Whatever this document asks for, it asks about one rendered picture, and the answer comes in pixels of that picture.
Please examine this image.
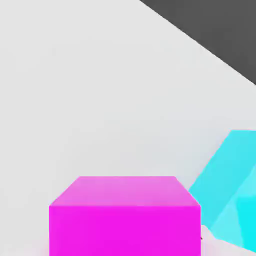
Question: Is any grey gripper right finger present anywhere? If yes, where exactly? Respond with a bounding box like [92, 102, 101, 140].
[200, 224, 256, 256]

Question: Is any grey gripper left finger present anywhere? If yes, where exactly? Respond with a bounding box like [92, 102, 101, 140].
[11, 227, 50, 256]

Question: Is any small magenta cube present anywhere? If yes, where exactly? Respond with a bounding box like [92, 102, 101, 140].
[48, 175, 202, 256]

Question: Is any small cyan cube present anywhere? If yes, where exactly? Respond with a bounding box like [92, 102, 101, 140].
[187, 129, 256, 254]

